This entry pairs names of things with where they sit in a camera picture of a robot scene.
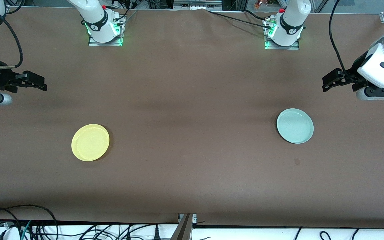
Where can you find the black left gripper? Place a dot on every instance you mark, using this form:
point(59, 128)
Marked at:
point(352, 77)

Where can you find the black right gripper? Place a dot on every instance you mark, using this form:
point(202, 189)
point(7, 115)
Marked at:
point(1, 80)

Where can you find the pale green round plate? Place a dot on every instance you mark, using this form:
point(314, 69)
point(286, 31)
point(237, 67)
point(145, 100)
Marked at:
point(294, 126)

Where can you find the yellow round plate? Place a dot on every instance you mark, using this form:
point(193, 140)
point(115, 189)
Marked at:
point(90, 142)

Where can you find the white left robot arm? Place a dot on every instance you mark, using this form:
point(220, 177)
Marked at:
point(292, 20)

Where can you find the colourful small items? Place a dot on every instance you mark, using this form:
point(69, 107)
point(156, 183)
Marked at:
point(267, 4)

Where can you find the brown table cover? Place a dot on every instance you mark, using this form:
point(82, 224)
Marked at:
point(192, 100)

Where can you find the grey metal device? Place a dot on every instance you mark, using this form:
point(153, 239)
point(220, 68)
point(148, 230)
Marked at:
point(197, 4)

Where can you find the white ledge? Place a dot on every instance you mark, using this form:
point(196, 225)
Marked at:
point(245, 235)

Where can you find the black power plug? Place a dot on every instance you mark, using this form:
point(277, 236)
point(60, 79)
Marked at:
point(157, 233)

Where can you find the aluminium left arm base plate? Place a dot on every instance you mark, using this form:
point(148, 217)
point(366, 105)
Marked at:
point(293, 47)

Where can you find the aluminium right arm base plate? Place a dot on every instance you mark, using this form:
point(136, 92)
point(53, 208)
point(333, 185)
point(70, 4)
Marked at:
point(93, 43)

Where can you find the aluminium frame profile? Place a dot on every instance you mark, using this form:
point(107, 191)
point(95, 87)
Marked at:
point(182, 230)

